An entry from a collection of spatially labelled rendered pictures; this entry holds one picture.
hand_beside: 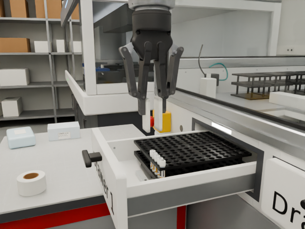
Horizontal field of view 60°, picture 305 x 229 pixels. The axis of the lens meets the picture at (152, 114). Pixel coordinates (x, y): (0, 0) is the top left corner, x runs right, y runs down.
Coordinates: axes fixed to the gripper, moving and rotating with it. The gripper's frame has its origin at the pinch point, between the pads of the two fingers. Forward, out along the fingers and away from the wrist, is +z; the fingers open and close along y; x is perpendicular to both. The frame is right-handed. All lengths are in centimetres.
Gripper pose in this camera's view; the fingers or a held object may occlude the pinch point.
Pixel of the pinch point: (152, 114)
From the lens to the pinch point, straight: 55.2
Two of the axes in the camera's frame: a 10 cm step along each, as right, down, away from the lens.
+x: 3.5, 2.2, -9.1
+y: -9.4, 0.9, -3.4
